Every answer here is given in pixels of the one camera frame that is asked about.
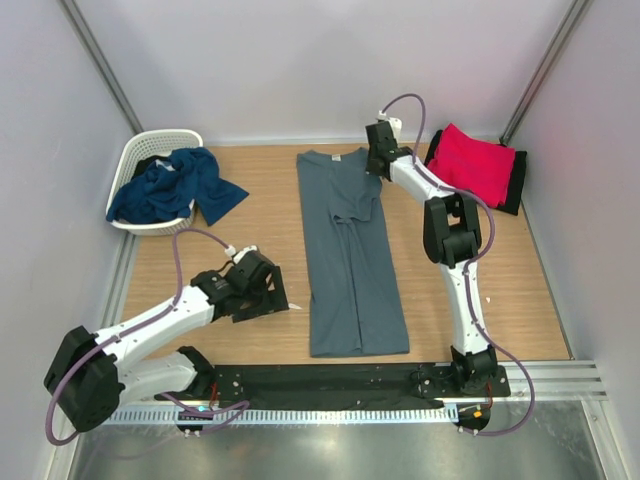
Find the right wrist camera housing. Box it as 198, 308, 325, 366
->
377, 112, 403, 141

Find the folded pink t shirt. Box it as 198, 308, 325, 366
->
425, 123, 517, 210

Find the folded black t shirt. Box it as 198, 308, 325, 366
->
422, 129, 529, 217

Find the left aluminium corner post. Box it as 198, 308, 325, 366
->
58, 0, 144, 134

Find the right aluminium corner post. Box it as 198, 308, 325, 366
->
499, 0, 592, 145

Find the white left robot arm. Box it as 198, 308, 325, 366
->
44, 246, 289, 433

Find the grey-blue t shirt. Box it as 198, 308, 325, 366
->
296, 148, 410, 358

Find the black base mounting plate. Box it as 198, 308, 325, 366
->
170, 362, 511, 409

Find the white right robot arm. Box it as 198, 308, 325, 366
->
365, 120, 498, 396

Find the black garment in basket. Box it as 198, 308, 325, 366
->
132, 155, 174, 181

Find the left wrist camera housing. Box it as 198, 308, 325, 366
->
231, 245, 259, 263

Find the white slotted cable duct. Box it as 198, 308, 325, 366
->
103, 404, 458, 427

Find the white perforated laundry basket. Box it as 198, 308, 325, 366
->
105, 129, 204, 237

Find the aluminium frame rail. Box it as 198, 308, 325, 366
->
523, 360, 607, 402

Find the aluminium corner post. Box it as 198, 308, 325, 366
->
58, 0, 144, 134
499, 0, 592, 145

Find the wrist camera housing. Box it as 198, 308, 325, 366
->
377, 112, 403, 141
231, 245, 259, 263

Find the navy blue t shirt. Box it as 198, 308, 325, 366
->
106, 147, 249, 226

